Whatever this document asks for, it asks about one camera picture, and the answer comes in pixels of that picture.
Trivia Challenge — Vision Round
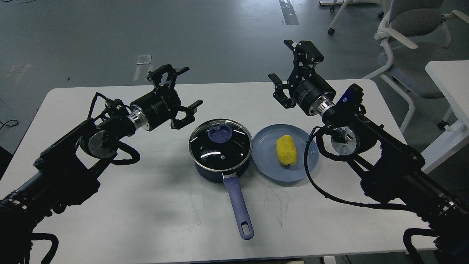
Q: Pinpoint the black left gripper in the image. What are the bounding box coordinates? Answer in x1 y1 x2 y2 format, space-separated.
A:
130 65 204 131

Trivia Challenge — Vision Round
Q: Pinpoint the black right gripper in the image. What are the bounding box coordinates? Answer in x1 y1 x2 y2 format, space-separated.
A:
268 40 336 116

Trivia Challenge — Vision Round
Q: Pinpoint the glass pot lid blue knob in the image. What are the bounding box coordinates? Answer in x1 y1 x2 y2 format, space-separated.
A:
189 118 252 172

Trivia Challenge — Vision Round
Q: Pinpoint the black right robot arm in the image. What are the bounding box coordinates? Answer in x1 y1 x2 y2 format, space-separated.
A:
268 40 469 264

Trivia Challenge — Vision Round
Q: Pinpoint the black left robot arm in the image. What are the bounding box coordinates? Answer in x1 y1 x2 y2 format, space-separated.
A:
0 65 203 264

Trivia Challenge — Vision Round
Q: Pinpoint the white chair base with casters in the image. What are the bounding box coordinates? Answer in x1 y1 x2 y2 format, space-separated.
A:
319 0 385 35

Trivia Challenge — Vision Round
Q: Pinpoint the blue plate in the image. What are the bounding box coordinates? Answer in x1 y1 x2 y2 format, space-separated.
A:
252 124 309 183

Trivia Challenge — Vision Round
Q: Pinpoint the grey office chair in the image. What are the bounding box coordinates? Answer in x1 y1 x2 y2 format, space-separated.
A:
365 0 468 132

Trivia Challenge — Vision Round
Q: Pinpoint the dark blue saucepan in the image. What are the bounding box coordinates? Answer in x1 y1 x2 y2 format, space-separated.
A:
189 118 255 241

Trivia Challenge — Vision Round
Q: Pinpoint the white side table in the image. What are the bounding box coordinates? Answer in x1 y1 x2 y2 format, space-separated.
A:
421 60 469 173

